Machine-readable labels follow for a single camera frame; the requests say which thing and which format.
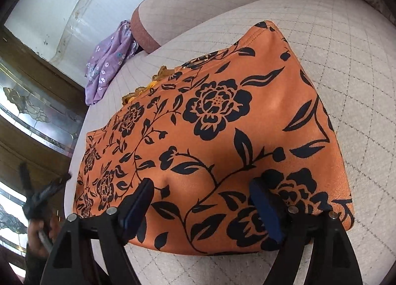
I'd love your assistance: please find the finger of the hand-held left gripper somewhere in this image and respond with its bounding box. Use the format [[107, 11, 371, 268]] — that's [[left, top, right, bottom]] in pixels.
[[39, 174, 72, 203], [19, 162, 34, 208]]

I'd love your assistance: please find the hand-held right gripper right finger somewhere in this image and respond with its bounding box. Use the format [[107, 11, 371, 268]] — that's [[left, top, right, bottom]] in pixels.
[[249, 178, 364, 285]]

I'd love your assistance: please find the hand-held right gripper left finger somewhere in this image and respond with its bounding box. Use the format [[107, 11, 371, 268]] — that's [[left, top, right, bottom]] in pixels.
[[42, 178, 154, 285]]

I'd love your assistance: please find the orange black floral blouse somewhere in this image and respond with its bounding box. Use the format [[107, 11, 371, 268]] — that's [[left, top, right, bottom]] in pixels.
[[73, 20, 355, 256]]

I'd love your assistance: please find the wooden door with stained glass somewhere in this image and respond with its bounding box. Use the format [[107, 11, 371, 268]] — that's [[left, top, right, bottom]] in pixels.
[[0, 29, 89, 273]]

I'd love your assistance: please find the purple floral cloth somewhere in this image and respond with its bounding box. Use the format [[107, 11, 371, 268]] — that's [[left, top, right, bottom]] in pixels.
[[84, 20, 140, 106]]

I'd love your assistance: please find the bed with beige quilted sheet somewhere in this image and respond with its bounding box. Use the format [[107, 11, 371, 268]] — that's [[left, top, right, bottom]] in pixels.
[[63, 0, 396, 285]]

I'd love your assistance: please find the beige bolster with reddish end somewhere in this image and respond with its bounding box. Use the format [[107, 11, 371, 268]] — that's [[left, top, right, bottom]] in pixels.
[[130, 0, 311, 54]]

